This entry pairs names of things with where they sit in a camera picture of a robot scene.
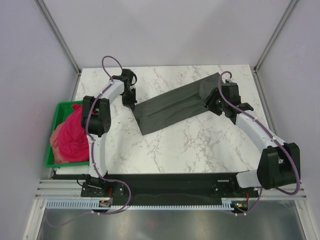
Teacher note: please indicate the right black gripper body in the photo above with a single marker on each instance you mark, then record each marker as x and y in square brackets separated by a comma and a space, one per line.
[216, 103]

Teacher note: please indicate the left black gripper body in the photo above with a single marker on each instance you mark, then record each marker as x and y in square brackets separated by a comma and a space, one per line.
[128, 98]

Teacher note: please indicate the dark grey t shirt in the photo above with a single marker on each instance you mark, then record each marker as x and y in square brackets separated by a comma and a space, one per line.
[174, 106]

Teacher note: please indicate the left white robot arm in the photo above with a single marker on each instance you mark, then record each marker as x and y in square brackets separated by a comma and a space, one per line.
[96, 118]

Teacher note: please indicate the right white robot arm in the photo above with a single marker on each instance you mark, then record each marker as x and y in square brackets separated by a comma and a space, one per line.
[279, 163]

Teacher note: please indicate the green plastic bin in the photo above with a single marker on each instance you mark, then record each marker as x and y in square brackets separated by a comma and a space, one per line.
[62, 111]

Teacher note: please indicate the pink t shirt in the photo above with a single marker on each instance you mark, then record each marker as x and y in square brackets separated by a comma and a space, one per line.
[69, 141]

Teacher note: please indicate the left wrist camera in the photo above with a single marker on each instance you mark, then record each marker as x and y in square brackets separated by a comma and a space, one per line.
[130, 75]

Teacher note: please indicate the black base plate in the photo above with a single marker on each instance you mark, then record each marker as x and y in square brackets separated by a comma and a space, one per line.
[166, 189]

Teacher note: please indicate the white slotted cable duct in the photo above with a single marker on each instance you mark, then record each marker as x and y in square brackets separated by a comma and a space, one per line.
[95, 204]

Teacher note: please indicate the right aluminium frame post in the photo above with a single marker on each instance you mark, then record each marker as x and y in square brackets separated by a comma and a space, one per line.
[276, 33]

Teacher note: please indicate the aluminium frame post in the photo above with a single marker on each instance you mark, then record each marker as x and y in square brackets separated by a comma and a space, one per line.
[276, 33]
[58, 35]

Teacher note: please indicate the left aluminium frame post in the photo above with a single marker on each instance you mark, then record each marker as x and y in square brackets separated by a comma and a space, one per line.
[58, 35]

